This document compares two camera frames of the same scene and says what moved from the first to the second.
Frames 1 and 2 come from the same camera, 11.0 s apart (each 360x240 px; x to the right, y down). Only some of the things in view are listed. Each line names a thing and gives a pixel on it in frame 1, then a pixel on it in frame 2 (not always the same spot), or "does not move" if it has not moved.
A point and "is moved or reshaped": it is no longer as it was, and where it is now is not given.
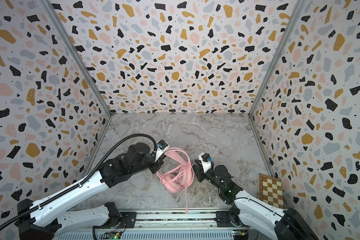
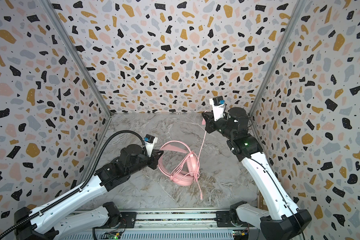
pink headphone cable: x=183 y=177 to x=203 y=121
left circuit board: x=114 y=235 does not move
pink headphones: x=174 y=182 is moved or reshaped
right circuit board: x=240 y=234 does not move
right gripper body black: x=200 y=169 to x=210 y=125
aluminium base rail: x=179 y=220 does not move
